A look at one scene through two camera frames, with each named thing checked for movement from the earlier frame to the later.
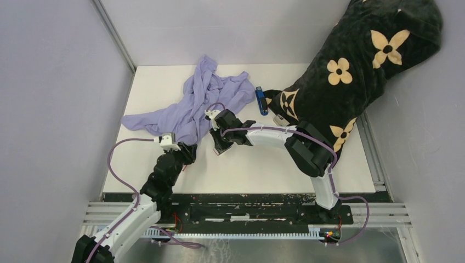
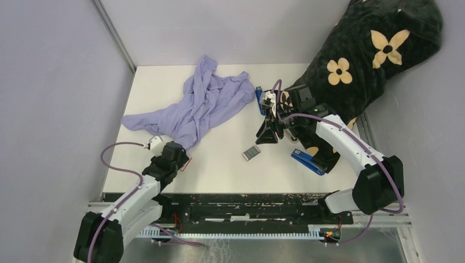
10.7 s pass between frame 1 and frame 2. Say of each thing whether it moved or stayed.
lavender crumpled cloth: stayed
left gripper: moved
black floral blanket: stayed
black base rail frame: stayed
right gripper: moved
